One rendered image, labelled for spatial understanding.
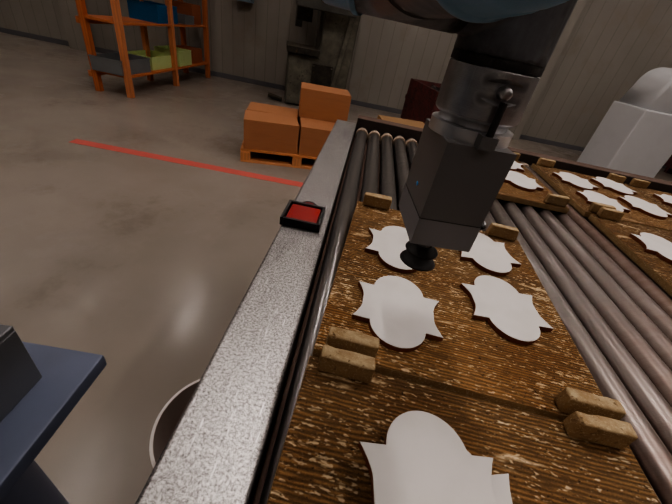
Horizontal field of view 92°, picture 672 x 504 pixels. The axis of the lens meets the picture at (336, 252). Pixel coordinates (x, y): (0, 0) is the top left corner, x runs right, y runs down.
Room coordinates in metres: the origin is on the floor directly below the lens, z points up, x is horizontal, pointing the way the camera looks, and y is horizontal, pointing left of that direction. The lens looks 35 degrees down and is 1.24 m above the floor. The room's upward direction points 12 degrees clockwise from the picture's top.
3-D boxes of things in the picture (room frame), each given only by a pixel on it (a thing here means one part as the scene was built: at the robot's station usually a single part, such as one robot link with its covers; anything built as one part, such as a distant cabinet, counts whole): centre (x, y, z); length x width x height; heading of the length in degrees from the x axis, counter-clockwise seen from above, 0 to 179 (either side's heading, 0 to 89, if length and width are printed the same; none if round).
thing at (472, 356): (0.44, -0.18, 0.93); 0.41 x 0.35 x 0.02; 177
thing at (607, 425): (0.21, -0.30, 0.95); 0.06 x 0.02 x 0.03; 87
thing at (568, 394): (0.23, -0.31, 0.95); 0.06 x 0.02 x 0.03; 87
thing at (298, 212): (0.56, 0.08, 0.92); 0.06 x 0.06 x 0.01; 0
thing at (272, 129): (3.42, 0.65, 0.33); 1.19 x 0.91 x 0.67; 94
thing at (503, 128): (0.33, -0.10, 1.21); 0.08 x 0.08 x 0.05
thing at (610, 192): (1.09, -0.83, 0.94); 0.41 x 0.35 x 0.04; 179
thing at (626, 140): (5.29, -3.88, 0.75); 0.82 x 0.68 x 1.51; 92
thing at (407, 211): (0.33, -0.11, 1.13); 0.10 x 0.09 x 0.16; 96
